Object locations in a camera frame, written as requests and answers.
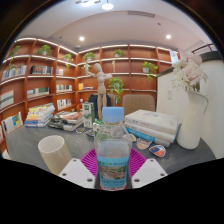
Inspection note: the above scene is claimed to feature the stack of colourful books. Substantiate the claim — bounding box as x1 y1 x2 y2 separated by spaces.
23 102 56 129

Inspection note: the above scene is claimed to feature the white and pink flower bouquet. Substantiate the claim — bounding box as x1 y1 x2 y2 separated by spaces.
170 54 209 93

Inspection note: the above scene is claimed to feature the white and green carton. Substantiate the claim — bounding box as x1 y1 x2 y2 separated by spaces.
81 101 96 129

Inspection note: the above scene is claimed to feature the wooden artist mannequin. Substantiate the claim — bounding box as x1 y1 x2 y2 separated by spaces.
84 62 113 120

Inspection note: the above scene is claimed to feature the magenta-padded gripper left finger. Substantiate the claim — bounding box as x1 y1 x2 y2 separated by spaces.
58 148 99 190

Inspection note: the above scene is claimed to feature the green box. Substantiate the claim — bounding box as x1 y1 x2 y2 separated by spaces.
92 119 105 138

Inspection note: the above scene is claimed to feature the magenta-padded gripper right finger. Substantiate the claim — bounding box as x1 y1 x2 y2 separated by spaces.
128 148 168 190

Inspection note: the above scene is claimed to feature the stack of dark books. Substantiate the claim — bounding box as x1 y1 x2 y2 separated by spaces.
48 110 85 132

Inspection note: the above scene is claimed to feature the tan chair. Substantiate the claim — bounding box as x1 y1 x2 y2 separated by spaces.
121 93 157 118

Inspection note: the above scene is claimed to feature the dark chair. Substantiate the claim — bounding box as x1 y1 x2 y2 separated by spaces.
87 93 116 120

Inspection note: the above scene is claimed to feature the white paper notice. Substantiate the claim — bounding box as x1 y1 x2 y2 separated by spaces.
169 49 180 65

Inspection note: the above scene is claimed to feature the ceiling air vent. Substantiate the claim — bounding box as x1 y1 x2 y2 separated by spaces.
127 10 156 19

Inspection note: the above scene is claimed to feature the clear blue-capped water bottle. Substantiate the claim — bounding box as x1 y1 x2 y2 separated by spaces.
93 106 133 191

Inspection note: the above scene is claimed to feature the dark metal railing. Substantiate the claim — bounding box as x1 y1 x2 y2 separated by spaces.
190 43 218 55

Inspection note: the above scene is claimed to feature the cream cup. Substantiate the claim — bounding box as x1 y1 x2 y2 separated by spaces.
37 134 73 176

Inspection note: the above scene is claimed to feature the ceiling chandelier lamp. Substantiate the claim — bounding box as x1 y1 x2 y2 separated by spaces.
74 0 115 11

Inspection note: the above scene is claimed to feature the white jug vase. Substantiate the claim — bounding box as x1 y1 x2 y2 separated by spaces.
175 90 209 150

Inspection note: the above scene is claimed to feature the wooden wall shelf unit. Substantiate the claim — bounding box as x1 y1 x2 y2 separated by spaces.
0 36 174 158

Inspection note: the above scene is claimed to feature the stack of white books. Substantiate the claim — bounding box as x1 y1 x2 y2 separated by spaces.
123 109 181 148

